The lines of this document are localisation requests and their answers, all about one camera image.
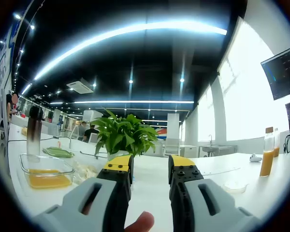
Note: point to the white table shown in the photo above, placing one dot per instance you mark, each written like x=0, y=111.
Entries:
x=152, y=183

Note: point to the crumpled clear plastic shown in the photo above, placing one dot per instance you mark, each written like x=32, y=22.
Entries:
x=85, y=170

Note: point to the small yellow box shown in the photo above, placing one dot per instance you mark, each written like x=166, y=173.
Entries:
x=24, y=131

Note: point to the dark tall tumbler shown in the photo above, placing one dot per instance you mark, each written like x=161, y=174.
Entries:
x=33, y=135

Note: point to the clear Petri dish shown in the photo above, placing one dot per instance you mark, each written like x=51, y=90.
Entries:
x=234, y=191

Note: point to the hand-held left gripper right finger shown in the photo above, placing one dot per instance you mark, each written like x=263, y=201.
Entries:
x=227, y=207

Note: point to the white office chair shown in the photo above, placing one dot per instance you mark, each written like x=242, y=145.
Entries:
x=172, y=147

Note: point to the person's left hand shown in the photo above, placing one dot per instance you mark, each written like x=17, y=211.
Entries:
x=141, y=222

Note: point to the blue white wall poster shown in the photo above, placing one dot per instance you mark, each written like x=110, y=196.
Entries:
x=0, y=72

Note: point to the long curved ceiling light strip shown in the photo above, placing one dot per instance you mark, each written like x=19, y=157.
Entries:
x=125, y=30

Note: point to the thin ceiling light strip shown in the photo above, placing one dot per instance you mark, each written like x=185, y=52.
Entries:
x=135, y=102

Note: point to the round cork bottle cap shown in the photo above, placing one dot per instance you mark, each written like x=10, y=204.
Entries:
x=269, y=129

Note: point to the ceiling air conditioner unit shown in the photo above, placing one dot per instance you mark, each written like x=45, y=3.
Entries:
x=81, y=87

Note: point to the white power adapter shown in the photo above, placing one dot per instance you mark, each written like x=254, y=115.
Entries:
x=70, y=144

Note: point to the glass container with orange liquid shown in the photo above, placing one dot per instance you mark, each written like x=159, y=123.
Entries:
x=48, y=180

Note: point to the slim bottle with orange liquid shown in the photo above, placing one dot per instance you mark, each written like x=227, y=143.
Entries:
x=277, y=149

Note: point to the black wall monitor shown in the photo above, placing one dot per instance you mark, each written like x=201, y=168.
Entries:
x=282, y=75

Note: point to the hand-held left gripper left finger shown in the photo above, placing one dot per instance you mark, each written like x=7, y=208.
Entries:
x=72, y=205

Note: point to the glass bottle of liquid culture medium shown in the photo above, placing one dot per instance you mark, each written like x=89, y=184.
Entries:
x=266, y=159

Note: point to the white handheld controller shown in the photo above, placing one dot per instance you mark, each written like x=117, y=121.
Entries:
x=255, y=158

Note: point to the green leafy plant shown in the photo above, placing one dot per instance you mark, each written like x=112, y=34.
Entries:
x=122, y=135

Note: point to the steel sink with faucet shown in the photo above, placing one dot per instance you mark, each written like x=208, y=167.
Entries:
x=217, y=148

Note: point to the white plant pot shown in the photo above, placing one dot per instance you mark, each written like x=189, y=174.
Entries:
x=116, y=155

